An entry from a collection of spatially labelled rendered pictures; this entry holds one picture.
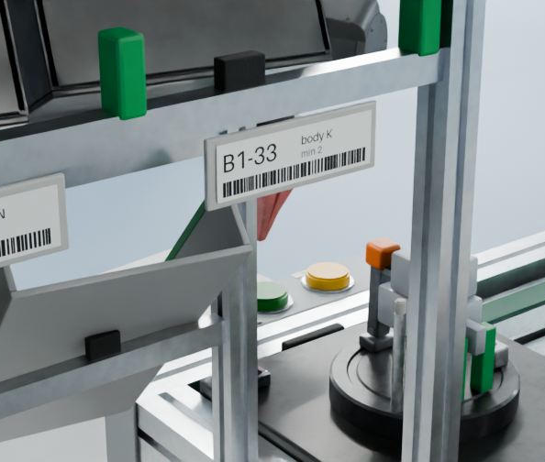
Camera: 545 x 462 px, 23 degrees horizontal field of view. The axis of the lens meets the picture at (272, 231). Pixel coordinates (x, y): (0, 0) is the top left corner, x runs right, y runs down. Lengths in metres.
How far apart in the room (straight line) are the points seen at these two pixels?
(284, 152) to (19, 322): 0.21
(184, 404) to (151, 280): 0.33
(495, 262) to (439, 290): 0.64
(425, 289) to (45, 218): 0.22
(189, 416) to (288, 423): 0.09
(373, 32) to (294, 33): 0.46
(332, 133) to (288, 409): 0.45
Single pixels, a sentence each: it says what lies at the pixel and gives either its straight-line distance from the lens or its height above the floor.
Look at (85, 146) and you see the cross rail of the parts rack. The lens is 0.49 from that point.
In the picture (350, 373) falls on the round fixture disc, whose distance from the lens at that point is 0.99.
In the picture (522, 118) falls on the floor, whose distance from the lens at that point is 4.93.
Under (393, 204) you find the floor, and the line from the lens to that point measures 4.05.
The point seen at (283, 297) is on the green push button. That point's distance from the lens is 1.15.
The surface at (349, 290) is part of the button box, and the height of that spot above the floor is 0.96.
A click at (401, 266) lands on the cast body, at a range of 0.95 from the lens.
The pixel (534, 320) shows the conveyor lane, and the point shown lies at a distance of 1.22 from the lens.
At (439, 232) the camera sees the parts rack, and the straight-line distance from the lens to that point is 0.62.
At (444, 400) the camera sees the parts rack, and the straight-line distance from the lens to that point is 0.67.
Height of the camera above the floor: 1.46
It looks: 22 degrees down
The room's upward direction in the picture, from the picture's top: straight up
